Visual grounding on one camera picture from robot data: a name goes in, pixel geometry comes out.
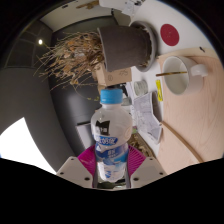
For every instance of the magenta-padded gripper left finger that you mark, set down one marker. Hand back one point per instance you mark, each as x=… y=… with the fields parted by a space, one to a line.
x=75 y=168

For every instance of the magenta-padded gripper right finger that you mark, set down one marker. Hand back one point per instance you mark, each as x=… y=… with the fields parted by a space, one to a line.
x=146 y=168

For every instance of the blue-capped white drink bottle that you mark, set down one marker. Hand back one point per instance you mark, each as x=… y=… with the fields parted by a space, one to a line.
x=111 y=133

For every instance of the white plastic chair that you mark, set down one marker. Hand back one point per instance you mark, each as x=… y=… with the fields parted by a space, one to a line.
x=85 y=133

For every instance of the thin wooden strip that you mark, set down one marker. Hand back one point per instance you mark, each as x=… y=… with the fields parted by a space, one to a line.
x=183 y=141

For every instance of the open printed magazine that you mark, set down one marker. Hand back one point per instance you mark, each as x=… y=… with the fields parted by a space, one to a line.
x=146 y=120

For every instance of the beige canvas sheet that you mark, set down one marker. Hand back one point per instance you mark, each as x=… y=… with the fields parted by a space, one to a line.
x=196 y=126

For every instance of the small yellow packet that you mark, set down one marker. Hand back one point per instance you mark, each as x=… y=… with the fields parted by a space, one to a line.
x=159 y=90

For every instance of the small pale round cup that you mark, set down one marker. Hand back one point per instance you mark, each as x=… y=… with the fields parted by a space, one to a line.
x=141 y=87

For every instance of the brown cardboard box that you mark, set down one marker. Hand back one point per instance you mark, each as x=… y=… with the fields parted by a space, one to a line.
x=115 y=76

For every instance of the white ceramic mug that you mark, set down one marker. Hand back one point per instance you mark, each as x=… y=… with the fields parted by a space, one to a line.
x=196 y=84

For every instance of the brown stirring stick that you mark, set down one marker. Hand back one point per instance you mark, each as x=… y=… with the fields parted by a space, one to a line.
x=171 y=73

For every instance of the grey plant pot saucer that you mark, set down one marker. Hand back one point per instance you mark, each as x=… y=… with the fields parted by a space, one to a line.
x=154 y=50

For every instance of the dried plant in grey pot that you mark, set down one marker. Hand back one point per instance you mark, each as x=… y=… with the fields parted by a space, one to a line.
x=126 y=46

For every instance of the round ceiling spotlights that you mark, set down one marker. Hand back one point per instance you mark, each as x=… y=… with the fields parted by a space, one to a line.
x=40 y=41

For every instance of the flat round red coaster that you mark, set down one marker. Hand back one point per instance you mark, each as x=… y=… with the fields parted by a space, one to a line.
x=169 y=34

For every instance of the stack of papers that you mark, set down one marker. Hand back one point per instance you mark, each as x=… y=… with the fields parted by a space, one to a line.
x=133 y=6

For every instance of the wooden figure sculpture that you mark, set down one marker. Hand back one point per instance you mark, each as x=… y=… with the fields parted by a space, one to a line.
x=87 y=4

